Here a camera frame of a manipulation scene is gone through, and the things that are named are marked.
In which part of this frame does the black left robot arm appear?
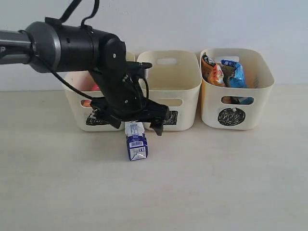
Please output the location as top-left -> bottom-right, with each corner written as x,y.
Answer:
0,22 -> 169,135

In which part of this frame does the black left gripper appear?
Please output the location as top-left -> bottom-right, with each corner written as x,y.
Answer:
90,69 -> 168,136

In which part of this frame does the left cream plastic bin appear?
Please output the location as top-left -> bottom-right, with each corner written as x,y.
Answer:
63,71 -> 125,132

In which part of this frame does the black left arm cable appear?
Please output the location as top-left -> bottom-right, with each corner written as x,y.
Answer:
18,0 -> 150,114

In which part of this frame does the pink chips can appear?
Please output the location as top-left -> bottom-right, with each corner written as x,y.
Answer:
81,84 -> 102,108

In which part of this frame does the blue noodle packet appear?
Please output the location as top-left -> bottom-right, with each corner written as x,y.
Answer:
220,59 -> 251,105

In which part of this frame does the orange noodle packet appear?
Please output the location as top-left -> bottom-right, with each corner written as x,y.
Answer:
201,53 -> 226,87

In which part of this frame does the middle cream plastic bin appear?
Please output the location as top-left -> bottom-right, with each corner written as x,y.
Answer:
137,50 -> 202,131

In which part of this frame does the right cream plastic bin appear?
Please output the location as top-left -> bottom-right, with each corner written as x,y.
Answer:
199,48 -> 274,130

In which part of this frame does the cream plastic bin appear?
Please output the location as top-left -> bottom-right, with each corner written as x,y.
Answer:
137,50 -> 202,131
199,48 -> 274,130
63,71 -> 125,132

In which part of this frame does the blue white milk carton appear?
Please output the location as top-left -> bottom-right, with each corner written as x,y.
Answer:
125,121 -> 149,161

